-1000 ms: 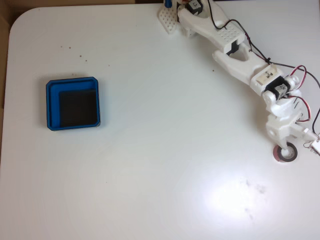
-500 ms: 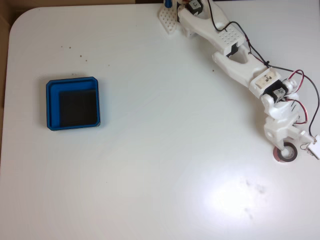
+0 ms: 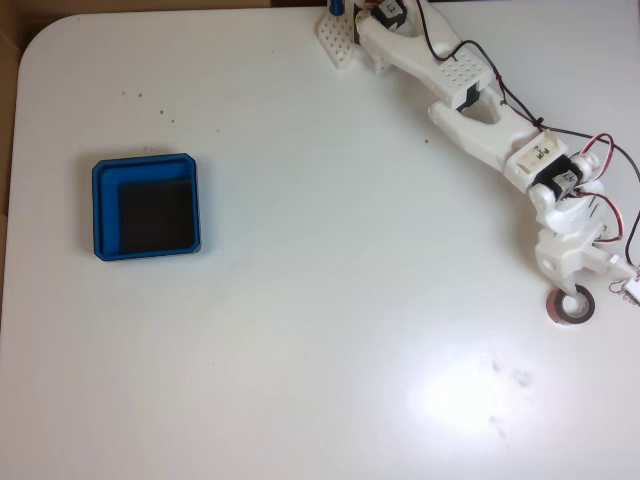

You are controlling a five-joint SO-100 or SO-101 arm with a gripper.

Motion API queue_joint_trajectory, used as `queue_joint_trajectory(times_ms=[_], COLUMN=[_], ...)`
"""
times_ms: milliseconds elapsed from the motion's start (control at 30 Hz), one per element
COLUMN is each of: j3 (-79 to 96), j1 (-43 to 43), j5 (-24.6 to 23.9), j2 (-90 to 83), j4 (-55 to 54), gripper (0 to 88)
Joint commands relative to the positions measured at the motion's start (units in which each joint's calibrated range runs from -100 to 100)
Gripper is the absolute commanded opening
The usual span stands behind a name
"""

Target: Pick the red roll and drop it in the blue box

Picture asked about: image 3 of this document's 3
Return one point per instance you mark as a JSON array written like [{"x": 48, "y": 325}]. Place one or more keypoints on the red tape roll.
[{"x": 552, "y": 306}]

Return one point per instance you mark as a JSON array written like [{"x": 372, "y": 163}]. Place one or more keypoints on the white camera box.
[{"x": 630, "y": 291}]

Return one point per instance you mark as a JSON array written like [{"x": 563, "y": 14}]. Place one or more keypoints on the black pad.
[{"x": 157, "y": 215}]

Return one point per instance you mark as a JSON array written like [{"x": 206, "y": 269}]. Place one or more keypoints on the blue box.
[{"x": 107, "y": 210}]

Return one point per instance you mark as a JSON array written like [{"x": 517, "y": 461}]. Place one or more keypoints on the blue clamp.
[{"x": 336, "y": 6}]

